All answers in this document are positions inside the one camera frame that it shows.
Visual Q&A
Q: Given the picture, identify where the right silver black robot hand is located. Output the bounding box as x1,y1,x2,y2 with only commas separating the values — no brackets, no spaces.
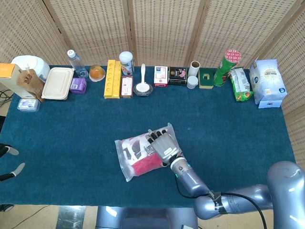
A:
145,128,185,167

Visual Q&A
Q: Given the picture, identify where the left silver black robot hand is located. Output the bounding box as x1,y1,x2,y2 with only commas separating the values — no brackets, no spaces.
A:
0,143,26,183

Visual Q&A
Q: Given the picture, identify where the translucent frosted zip bag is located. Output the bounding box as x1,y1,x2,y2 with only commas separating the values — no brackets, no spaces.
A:
114,122,174,183

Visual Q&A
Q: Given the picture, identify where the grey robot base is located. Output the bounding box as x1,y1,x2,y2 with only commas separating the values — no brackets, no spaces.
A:
95,205,198,229

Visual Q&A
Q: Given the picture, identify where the green white snack bag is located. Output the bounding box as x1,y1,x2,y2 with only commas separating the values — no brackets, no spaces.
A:
229,66,254,102

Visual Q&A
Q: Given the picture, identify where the clear box with blue label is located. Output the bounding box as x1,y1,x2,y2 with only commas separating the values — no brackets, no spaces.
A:
17,98,41,113

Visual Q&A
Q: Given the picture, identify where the dark patterned bowl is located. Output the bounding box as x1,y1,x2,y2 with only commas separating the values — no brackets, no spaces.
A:
132,82,153,97

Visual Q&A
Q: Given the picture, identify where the white round jar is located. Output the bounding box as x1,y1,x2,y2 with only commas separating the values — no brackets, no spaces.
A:
186,75,199,89

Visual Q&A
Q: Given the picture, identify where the red white small box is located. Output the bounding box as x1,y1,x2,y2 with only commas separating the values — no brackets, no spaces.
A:
153,66,168,88

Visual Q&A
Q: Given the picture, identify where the maroon pink flat box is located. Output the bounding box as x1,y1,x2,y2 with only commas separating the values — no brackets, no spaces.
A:
120,75,133,98

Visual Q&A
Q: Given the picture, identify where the brown paper pouch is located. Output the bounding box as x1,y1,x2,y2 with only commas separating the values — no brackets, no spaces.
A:
16,68,46,103

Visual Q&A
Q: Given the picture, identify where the orange white carton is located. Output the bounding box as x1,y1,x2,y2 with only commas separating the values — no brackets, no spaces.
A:
0,62,31,99

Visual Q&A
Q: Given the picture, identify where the black printed box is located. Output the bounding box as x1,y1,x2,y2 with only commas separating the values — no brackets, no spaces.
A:
168,66,188,86

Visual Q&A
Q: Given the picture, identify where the white rice spoon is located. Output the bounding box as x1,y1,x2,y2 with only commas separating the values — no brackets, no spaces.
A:
134,63,149,93

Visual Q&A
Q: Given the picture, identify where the green yellow sponge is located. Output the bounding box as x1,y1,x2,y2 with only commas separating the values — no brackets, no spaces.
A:
198,67,214,89

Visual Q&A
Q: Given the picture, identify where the white paper roll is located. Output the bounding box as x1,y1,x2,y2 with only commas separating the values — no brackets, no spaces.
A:
188,61,200,78

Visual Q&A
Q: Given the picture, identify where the beige lidded lunch box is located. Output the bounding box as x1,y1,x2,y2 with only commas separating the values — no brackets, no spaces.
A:
41,67,75,100

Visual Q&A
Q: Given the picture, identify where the yellow plastic egg tray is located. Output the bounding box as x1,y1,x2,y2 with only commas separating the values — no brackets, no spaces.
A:
103,59,122,99

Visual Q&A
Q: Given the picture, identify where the white rounded kitchen appliance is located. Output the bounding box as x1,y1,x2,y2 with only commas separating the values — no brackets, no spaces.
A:
11,55,51,83

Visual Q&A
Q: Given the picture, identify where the grey metal floor plate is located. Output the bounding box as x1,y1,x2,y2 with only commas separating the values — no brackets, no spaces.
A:
56,205,86,229

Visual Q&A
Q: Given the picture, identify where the white green printed canister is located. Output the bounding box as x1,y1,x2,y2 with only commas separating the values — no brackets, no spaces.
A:
119,51,135,76

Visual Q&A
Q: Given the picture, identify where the small purple box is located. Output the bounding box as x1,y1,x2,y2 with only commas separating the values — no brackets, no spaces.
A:
70,77,87,95

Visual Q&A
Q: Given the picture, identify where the green chips can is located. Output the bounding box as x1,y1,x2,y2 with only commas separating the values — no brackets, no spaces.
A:
213,49,242,87

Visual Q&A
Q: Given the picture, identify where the orange jelly cup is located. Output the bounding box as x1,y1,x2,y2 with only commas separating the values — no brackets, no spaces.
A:
89,64,106,83

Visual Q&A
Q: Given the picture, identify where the clear plastic water bottle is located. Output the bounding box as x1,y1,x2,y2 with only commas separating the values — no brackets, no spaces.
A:
67,49,89,78

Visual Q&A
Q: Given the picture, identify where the white cardboard box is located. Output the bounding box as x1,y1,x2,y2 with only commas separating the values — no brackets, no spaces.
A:
258,99,283,109

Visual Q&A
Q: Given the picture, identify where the woven folding screen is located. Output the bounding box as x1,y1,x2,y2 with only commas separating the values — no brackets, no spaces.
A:
0,0,305,163

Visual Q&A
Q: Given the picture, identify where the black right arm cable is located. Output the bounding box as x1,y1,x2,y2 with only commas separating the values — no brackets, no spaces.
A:
175,176,267,229

